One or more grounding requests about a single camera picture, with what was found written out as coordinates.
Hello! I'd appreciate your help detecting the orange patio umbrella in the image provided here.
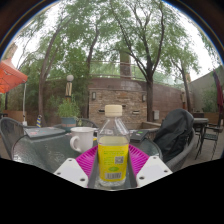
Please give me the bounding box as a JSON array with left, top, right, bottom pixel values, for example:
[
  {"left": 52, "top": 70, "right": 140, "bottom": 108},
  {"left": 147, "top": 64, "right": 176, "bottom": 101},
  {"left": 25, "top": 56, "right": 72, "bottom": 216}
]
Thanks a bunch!
[{"left": 0, "top": 58, "right": 29, "bottom": 126}]

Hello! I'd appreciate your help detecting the potted green plant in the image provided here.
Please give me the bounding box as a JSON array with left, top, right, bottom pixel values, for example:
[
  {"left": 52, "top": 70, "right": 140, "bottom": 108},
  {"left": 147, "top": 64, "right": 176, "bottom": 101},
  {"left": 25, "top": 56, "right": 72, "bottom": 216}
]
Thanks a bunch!
[{"left": 56, "top": 98, "right": 82, "bottom": 131}]

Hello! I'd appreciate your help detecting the round dark patio table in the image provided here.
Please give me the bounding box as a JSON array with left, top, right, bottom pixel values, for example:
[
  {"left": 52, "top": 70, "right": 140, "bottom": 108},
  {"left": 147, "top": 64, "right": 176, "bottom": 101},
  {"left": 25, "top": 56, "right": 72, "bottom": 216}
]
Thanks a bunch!
[{"left": 192, "top": 117, "right": 209, "bottom": 134}]

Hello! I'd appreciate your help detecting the clear bottle with yellow label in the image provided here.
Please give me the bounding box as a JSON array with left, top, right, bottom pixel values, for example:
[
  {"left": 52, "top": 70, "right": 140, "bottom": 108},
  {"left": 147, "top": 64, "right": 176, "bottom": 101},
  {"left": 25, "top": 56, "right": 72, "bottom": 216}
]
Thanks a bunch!
[{"left": 97, "top": 104, "right": 130, "bottom": 188}]

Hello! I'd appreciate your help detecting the blue yellow striped cone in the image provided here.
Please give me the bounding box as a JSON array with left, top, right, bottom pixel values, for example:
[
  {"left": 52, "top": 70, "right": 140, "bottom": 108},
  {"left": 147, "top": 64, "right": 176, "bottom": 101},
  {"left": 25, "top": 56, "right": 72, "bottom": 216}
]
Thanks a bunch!
[{"left": 35, "top": 114, "right": 44, "bottom": 128}]

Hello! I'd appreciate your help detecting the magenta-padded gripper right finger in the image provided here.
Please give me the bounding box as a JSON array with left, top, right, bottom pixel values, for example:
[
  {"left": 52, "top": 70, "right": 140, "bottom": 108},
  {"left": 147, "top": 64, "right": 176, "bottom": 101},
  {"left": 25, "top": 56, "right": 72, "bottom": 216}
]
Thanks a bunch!
[{"left": 128, "top": 144, "right": 173, "bottom": 188}]

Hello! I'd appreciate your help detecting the grey laptop with stickers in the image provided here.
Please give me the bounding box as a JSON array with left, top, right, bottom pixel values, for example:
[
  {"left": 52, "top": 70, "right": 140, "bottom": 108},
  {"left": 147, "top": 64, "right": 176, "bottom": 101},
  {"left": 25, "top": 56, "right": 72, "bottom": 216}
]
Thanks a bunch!
[{"left": 23, "top": 126, "right": 67, "bottom": 139}]

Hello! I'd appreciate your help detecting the black backpack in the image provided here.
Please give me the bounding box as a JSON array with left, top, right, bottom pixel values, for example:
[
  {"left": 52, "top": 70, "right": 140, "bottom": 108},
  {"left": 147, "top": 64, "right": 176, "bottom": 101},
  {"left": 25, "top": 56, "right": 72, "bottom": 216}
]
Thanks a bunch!
[{"left": 153, "top": 107, "right": 195, "bottom": 163}]

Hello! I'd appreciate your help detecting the dark metal patio chair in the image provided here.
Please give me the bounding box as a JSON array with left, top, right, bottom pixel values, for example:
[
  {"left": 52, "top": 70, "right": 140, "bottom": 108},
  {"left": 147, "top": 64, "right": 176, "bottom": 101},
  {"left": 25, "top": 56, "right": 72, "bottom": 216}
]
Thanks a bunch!
[{"left": 194, "top": 116, "right": 224, "bottom": 160}]

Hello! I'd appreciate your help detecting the globe-topped lamp post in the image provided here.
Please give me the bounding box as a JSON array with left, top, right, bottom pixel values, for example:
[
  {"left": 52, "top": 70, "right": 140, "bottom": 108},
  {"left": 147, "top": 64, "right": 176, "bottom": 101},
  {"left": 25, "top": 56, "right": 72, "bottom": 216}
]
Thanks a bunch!
[
  {"left": 180, "top": 87, "right": 187, "bottom": 113},
  {"left": 64, "top": 74, "right": 75, "bottom": 101}
]

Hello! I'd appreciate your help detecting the white ceramic mug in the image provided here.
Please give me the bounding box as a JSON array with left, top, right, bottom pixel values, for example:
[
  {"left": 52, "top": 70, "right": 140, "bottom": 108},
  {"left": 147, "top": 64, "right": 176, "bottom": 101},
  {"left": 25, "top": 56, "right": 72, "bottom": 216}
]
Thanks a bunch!
[{"left": 69, "top": 126, "right": 96, "bottom": 154}]

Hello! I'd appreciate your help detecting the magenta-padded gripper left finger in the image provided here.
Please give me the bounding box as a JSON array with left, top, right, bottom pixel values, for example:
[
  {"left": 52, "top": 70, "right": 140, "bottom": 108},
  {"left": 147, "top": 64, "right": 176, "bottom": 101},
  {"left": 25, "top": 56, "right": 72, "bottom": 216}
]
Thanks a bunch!
[{"left": 53, "top": 145, "right": 101, "bottom": 189}]

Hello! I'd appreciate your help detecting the wicker chair holding backpack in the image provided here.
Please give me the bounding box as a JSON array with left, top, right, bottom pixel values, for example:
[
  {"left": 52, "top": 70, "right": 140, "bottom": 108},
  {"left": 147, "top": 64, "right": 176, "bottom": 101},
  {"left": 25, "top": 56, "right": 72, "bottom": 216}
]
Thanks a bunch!
[{"left": 146, "top": 126, "right": 198, "bottom": 173}]

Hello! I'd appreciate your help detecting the closed red umbrella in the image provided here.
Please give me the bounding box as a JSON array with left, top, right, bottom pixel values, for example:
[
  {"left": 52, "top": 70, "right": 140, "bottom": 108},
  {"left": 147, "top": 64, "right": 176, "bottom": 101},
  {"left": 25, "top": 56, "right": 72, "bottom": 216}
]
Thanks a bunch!
[{"left": 212, "top": 69, "right": 224, "bottom": 118}]

